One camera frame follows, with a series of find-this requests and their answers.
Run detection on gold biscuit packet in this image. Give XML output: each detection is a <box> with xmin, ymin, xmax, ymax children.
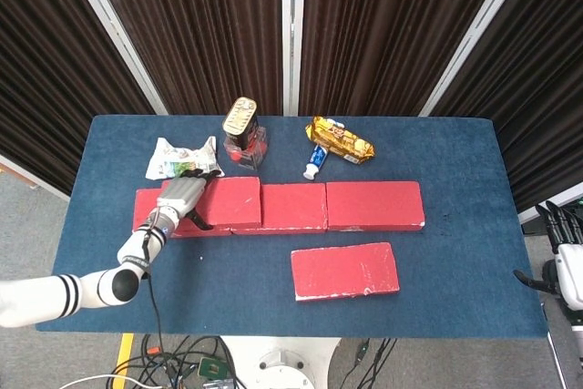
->
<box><xmin>304</xmin><ymin>116</ymin><xmax>377</xmax><ymax>166</ymax></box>

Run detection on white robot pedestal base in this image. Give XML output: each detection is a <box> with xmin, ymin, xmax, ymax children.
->
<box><xmin>220</xmin><ymin>336</ymin><xmax>341</xmax><ymax>389</ymax></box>

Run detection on green circuit board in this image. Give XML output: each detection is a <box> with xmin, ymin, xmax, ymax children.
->
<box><xmin>199</xmin><ymin>356</ymin><xmax>227</xmax><ymax>379</ymax></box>

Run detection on yellow floor tape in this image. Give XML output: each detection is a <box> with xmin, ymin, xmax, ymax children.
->
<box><xmin>116</xmin><ymin>333</ymin><xmax>136</xmax><ymax>376</ymax></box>

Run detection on white cable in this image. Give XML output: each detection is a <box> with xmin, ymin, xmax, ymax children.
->
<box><xmin>58</xmin><ymin>374</ymin><xmax>145</xmax><ymax>389</ymax></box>

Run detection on black cable tangle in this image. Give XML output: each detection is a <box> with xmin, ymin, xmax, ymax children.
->
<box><xmin>116</xmin><ymin>333</ymin><xmax>238</xmax><ymax>389</ymax></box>

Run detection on blue table cloth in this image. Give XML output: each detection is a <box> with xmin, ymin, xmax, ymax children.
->
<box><xmin>35</xmin><ymin>114</ymin><xmax>550</xmax><ymax>339</ymax></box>

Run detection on brown pleated partition panel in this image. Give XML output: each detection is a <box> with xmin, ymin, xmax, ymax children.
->
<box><xmin>0</xmin><ymin>0</ymin><xmax>159</xmax><ymax>201</ymax></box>
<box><xmin>281</xmin><ymin>0</ymin><xmax>538</xmax><ymax>117</ymax></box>
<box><xmin>58</xmin><ymin>0</ymin><xmax>292</xmax><ymax>116</ymax></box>
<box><xmin>418</xmin><ymin>0</ymin><xmax>583</xmax><ymax>226</ymax></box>

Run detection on crumpled white snack bag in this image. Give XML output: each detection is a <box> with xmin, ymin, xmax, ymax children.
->
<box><xmin>144</xmin><ymin>136</ymin><xmax>227</xmax><ymax>180</ymax></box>

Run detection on blue white toothpaste tube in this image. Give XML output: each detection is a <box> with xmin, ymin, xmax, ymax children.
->
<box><xmin>302</xmin><ymin>143</ymin><xmax>330</xmax><ymax>180</ymax></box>

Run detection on black cables with green plug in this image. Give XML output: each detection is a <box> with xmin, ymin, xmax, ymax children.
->
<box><xmin>339</xmin><ymin>337</ymin><xmax>397</xmax><ymax>389</ymax></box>

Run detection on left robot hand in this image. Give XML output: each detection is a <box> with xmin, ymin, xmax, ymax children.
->
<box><xmin>156</xmin><ymin>169</ymin><xmax>224</xmax><ymax>230</ymax></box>

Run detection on black luncheon meat can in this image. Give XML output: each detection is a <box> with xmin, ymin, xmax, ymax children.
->
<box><xmin>221</xmin><ymin>97</ymin><xmax>261</xmax><ymax>151</ymax></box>

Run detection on red foam brick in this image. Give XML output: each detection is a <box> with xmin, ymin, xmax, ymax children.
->
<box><xmin>161</xmin><ymin>177</ymin><xmax>263</xmax><ymax>230</ymax></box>
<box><xmin>325</xmin><ymin>180</ymin><xmax>427</xmax><ymax>232</ymax></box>
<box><xmin>131</xmin><ymin>187</ymin><xmax>233</xmax><ymax>239</ymax></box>
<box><xmin>230</xmin><ymin>182</ymin><xmax>329</xmax><ymax>236</ymax></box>
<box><xmin>290</xmin><ymin>241</ymin><xmax>401</xmax><ymax>302</ymax></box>

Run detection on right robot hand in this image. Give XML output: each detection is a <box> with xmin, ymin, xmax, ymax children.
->
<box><xmin>513</xmin><ymin>200</ymin><xmax>583</xmax><ymax>309</ymax></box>

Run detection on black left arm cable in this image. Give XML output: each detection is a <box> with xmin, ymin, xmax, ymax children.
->
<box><xmin>141</xmin><ymin>229</ymin><xmax>166</xmax><ymax>363</ymax></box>

